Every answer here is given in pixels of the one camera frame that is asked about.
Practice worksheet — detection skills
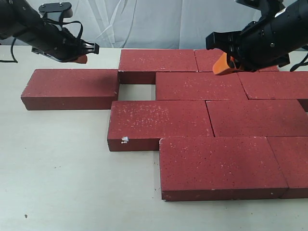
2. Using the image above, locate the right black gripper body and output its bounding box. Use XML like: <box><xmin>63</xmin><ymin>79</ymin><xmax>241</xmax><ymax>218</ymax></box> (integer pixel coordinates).
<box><xmin>206</xmin><ymin>0</ymin><xmax>308</xmax><ymax>72</ymax></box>

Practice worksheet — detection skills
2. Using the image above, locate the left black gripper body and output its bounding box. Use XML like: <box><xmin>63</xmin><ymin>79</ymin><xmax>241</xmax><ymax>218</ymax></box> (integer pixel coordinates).
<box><xmin>14</xmin><ymin>9</ymin><xmax>99</xmax><ymax>63</ymax></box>

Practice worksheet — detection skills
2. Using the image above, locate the red brick top back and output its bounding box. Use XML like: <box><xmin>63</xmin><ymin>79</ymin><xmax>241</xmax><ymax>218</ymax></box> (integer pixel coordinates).
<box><xmin>21</xmin><ymin>69</ymin><xmax>119</xmax><ymax>111</ymax></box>

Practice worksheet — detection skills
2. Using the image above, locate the red brick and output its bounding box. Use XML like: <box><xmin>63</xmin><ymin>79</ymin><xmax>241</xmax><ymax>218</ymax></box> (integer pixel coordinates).
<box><xmin>21</xmin><ymin>69</ymin><xmax>119</xmax><ymax>111</ymax></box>
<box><xmin>268</xmin><ymin>137</ymin><xmax>308</xmax><ymax>199</ymax></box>
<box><xmin>107</xmin><ymin>101</ymin><xmax>214</xmax><ymax>152</ymax></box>
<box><xmin>118</xmin><ymin>49</ymin><xmax>198</xmax><ymax>85</ymax></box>
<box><xmin>193</xmin><ymin>49</ymin><xmax>280</xmax><ymax>73</ymax></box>
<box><xmin>159</xmin><ymin>137</ymin><xmax>288</xmax><ymax>201</ymax></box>
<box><xmin>238</xmin><ymin>71</ymin><xmax>308</xmax><ymax>112</ymax></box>
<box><xmin>155</xmin><ymin>72</ymin><xmax>248</xmax><ymax>101</ymax></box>
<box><xmin>206</xmin><ymin>100</ymin><xmax>308</xmax><ymax>137</ymax></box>

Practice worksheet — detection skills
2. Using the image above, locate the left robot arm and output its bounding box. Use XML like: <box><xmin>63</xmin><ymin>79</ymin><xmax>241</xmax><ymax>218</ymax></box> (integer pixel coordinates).
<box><xmin>0</xmin><ymin>0</ymin><xmax>99</xmax><ymax>64</ymax></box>

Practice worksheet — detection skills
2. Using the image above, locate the blue-grey backdrop cloth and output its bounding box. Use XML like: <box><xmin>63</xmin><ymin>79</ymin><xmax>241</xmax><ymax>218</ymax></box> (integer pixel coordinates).
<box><xmin>0</xmin><ymin>0</ymin><xmax>308</xmax><ymax>51</ymax></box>

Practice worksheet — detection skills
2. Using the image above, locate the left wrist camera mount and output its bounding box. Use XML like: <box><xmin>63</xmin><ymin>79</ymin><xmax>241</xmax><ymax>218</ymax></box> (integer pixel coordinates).
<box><xmin>38</xmin><ymin>2</ymin><xmax>73</xmax><ymax>24</ymax></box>

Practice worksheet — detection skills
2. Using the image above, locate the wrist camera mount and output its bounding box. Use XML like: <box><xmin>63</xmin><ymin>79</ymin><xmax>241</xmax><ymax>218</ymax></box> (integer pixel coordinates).
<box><xmin>235</xmin><ymin>0</ymin><xmax>285</xmax><ymax>18</ymax></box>
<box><xmin>38</xmin><ymin>2</ymin><xmax>73</xmax><ymax>24</ymax></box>

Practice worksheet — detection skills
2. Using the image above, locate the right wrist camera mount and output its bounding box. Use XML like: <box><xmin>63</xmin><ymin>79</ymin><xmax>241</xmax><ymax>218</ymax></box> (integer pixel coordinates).
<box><xmin>235</xmin><ymin>0</ymin><xmax>285</xmax><ymax>18</ymax></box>

